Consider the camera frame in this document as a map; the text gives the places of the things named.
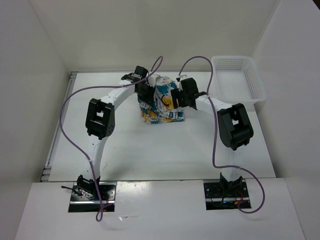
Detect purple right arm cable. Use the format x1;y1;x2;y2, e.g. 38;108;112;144
177;55;266;214

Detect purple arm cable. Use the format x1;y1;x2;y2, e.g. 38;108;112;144
177;55;266;214
59;55;164;223

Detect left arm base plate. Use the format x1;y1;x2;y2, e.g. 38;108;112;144
68;182;117;213

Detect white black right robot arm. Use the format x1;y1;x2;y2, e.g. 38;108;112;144
171;77;254;198

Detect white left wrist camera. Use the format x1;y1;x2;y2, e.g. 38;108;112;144
147;74;161;87

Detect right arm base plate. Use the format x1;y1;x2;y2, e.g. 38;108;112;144
203;180;252;211

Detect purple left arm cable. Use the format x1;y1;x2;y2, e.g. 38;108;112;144
59;55;164;223

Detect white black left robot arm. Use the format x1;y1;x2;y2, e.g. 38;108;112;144
76;66;154;200

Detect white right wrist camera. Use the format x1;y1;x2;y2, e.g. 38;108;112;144
176;74;188;82

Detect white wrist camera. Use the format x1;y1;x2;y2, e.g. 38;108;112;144
176;74;188;82
147;74;161;87

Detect white plastic laundry basket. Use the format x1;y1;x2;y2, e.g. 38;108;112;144
211;55;267;105

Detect printed yellow teal white shorts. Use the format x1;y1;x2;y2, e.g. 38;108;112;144
137;76;185;124

